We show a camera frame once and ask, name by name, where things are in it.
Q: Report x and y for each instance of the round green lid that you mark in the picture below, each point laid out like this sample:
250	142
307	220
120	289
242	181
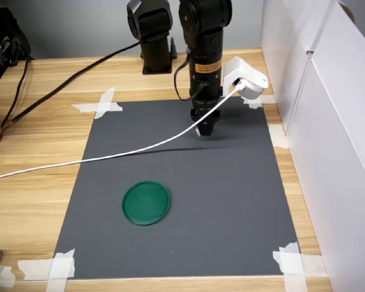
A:
146	203

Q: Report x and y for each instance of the white tape strip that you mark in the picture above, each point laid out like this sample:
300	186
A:
3	275
276	135
255	106
56	284
293	280
33	269
270	99
108	95
115	107
314	264

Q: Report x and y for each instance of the dark grey mat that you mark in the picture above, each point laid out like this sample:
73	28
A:
185	182

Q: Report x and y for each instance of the low white partition panel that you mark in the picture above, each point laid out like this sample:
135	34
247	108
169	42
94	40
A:
337	197

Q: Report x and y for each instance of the tall white board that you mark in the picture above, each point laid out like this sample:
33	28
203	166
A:
353	76

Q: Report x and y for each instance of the black equipment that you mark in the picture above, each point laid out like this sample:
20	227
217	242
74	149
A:
3	39

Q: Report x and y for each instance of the white camera box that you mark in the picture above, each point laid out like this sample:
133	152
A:
246	76

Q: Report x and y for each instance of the clear partition corner post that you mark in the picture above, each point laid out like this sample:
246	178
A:
310	52

